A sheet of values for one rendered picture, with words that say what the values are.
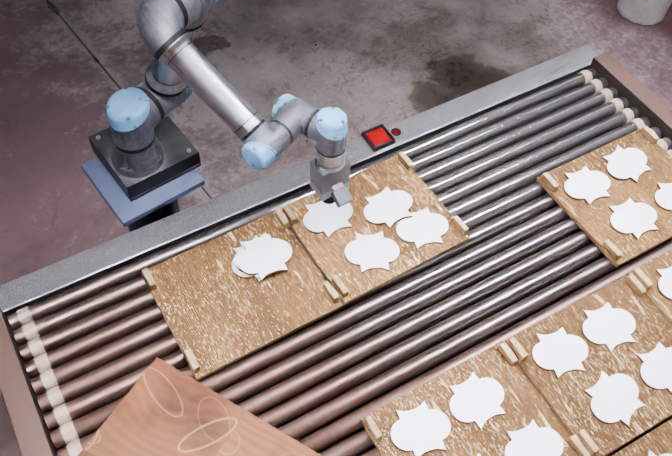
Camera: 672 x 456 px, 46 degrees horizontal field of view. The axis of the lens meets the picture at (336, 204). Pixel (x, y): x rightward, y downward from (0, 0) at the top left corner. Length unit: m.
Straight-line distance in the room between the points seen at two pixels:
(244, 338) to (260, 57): 2.25
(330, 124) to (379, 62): 2.16
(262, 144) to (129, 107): 0.49
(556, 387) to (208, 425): 0.84
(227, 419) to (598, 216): 1.18
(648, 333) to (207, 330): 1.12
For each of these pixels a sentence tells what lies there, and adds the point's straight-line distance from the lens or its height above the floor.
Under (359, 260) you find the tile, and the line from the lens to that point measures 2.10.
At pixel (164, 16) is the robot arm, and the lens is 1.87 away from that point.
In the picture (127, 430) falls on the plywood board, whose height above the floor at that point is 1.04.
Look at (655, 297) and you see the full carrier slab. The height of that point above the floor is 0.94.
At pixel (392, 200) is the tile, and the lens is 2.22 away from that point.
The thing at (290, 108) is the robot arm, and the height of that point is 1.32.
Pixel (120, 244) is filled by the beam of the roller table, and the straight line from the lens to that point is 2.22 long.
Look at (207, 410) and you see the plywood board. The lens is 1.81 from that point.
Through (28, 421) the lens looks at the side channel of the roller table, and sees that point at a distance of 1.99.
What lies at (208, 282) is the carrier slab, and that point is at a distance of 2.09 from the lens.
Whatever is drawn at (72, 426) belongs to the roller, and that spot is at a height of 0.92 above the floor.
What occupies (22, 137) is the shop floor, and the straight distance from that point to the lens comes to 3.85.
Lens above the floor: 2.70
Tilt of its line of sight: 53 degrees down
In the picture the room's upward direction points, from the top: 3 degrees clockwise
